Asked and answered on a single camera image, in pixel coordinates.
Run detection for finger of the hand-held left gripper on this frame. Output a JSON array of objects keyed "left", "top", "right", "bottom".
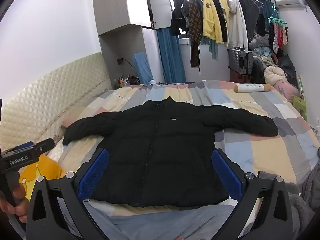
[
  {"left": 35, "top": 138, "right": 55, "bottom": 153},
  {"left": 14, "top": 141, "right": 35, "bottom": 149}
]

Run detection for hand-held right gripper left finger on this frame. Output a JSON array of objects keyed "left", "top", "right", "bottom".
[{"left": 26, "top": 148, "right": 111, "bottom": 240}]

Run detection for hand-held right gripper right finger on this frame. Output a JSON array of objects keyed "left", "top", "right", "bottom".
[{"left": 211, "top": 148, "right": 294, "bottom": 240}]

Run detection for black puffer jacket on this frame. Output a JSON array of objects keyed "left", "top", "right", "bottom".
[{"left": 62, "top": 96, "right": 279, "bottom": 207}]

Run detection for pile of clothes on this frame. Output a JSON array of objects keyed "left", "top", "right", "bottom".
[{"left": 249, "top": 34, "right": 299, "bottom": 85}]

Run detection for person's left hand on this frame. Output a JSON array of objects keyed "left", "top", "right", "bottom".
[{"left": 0, "top": 187, "right": 28, "bottom": 223}]

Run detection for yellow plush pillow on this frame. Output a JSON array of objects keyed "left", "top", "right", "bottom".
[{"left": 19, "top": 154, "right": 65, "bottom": 202}]

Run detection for white cloth sheet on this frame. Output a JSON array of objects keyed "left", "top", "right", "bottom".
[{"left": 51, "top": 80, "right": 320, "bottom": 218}]

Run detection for cream quilted headboard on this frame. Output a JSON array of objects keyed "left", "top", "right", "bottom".
[{"left": 0, "top": 52, "right": 112, "bottom": 153}]

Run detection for person's light blue pants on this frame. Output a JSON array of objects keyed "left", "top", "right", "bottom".
[{"left": 107, "top": 203, "right": 238, "bottom": 240}]

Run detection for grey fleece garment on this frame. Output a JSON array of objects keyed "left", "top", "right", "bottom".
[{"left": 257, "top": 164, "right": 320, "bottom": 240}]

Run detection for white roll pillow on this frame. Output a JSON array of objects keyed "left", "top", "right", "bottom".
[{"left": 234, "top": 84, "right": 272, "bottom": 93}]

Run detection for bottles on nightstand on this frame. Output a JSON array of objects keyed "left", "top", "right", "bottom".
[{"left": 113, "top": 74, "right": 140, "bottom": 88}]

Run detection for green plastic stool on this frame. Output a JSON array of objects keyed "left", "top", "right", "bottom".
[{"left": 292, "top": 96, "right": 307, "bottom": 120}]

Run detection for pink plush toy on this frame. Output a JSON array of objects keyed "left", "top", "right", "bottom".
[{"left": 272, "top": 79, "right": 300, "bottom": 103}]

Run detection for grey suitcase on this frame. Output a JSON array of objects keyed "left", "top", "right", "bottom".
[{"left": 227, "top": 48, "right": 253, "bottom": 75}]

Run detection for blue foam board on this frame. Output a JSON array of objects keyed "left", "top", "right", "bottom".
[{"left": 133, "top": 52, "right": 154, "bottom": 85}]

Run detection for blue curtain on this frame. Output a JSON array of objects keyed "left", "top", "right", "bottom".
[{"left": 156, "top": 28, "right": 187, "bottom": 83}]

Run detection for white wardrobe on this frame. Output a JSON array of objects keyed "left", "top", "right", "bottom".
[{"left": 91, "top": 0, "right": 165, "bottom": 87}]

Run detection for hanging white hoodie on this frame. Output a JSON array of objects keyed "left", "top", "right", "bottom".
[{"left": 228, "top": 0, "right": 249, "bottom": 53}]

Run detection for hanging plaid brown coat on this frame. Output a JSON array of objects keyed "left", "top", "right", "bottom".
[{"left": 187, "top": 0, "right": 203, "bottom": 69}]

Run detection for green clip sock hanger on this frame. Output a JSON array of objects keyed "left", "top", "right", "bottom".
[{"left": 267, "top": 4, "right": 289, "bottom": 53}]

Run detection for hanging yellow fleece jacket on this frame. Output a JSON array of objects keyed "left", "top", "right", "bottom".
[{"left": 199, "top": 0, "right": 223, "bottom": 44}]

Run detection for hanging black and cream garment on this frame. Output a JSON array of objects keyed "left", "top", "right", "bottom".
[{"left": 210, "top": 0, "right": 230, "bottom": 47}]

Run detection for hanging black jacket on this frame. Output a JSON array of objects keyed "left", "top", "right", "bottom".
[{"left": 170, "top": 0, "right": 189, "bottom": 36}]

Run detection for hanging dark grey coat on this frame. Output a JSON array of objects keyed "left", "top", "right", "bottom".
[{"left": 235, "top": 0, "right": 260, "bottom": 42}]

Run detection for teal curtain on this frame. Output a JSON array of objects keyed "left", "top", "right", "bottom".
[{"left": 254, "top": 0, "right": 273, "bottom": 18}]

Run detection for white air conditioner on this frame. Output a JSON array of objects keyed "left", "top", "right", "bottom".
[{"left": 275, "top": 0, "right": 307, "bottom": 8}]

